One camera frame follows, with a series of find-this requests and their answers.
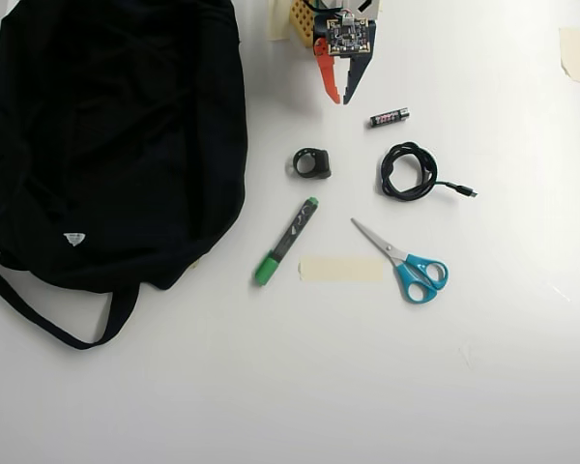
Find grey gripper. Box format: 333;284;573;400
313;18;380;106

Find green marker pen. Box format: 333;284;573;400
254;195;320;287

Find black fabric bag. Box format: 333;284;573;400
0;0;250;352

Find black AAA battery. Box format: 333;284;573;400
367;108;411;130

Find yellow perforated base block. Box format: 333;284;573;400
289;0;317;50

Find long beige masking tape strip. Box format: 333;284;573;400
298;255;386;284

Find torn beige masking tape strip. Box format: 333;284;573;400
558;26;580;86

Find camera circuit board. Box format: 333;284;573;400
313;13;371;58

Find black ring strap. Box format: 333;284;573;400
285;147;333;181

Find coiled black USB cable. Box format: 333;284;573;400
378;141;479;200

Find blue handled scissors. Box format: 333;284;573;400
350;217;450;305

